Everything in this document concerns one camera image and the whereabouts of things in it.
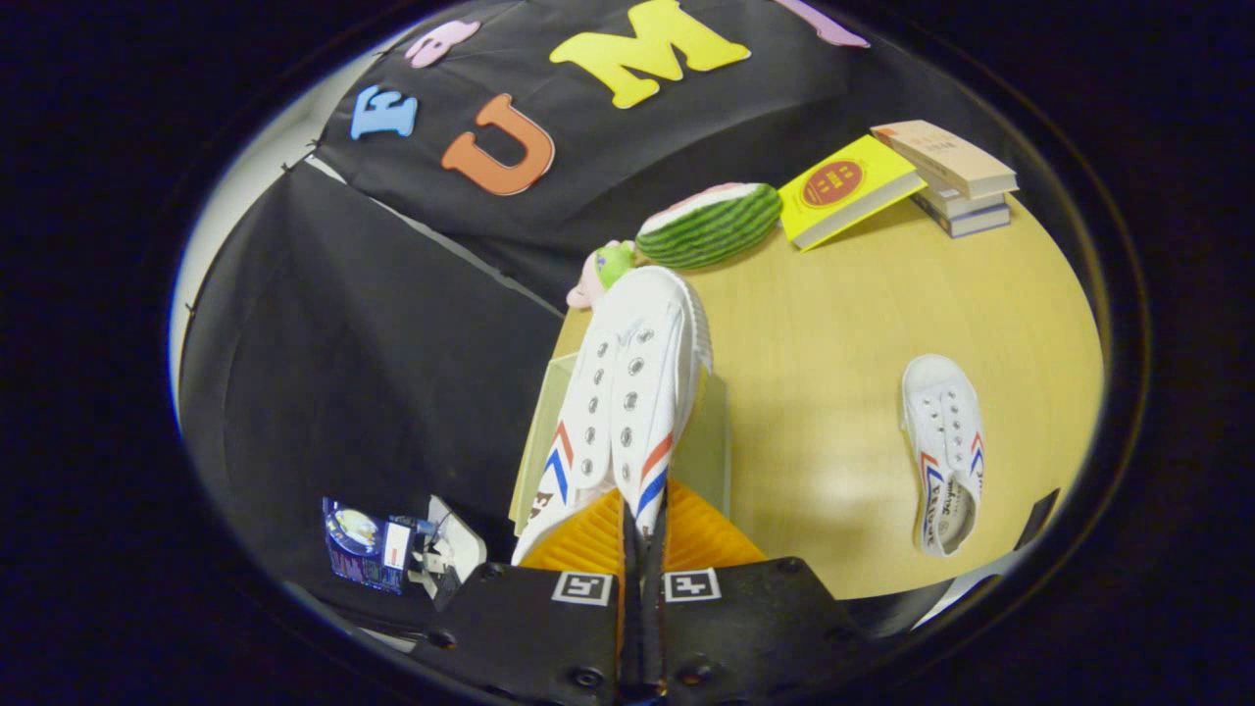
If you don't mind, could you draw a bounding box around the pink and green plush toy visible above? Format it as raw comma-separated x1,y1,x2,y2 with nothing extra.
567,240,638,311

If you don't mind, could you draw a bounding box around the watermelon slice plush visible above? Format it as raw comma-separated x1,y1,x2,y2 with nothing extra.
635,182,783,271

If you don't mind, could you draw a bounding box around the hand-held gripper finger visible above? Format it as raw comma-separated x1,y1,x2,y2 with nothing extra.
642,480,869,702
412,488,638,706

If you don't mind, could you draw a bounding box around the beige cover book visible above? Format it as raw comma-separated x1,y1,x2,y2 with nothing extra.
871,120,1019,200

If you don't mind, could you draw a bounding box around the black rectangular block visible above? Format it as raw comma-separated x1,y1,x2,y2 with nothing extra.
1013,487,1062,552

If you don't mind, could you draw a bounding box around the green fabric storage box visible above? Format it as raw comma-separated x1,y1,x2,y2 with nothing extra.
508,353,731,535

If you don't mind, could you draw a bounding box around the white device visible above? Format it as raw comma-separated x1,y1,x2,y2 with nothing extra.
405,494,488,611

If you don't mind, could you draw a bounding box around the white cover book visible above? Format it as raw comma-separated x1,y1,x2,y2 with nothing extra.
912,176,1009,219

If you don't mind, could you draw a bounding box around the yellow book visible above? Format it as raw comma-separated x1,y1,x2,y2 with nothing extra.
779,134,928,252

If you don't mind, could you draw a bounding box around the blue printed carton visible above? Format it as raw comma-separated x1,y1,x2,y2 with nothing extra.
324,497,413,595

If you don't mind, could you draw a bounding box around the blue-grey cover book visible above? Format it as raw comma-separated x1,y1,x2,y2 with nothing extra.
917,196,1012,239

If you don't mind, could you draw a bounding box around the white canvas shoe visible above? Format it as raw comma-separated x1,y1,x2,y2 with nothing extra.
900,354,984,559
510,265,714,568

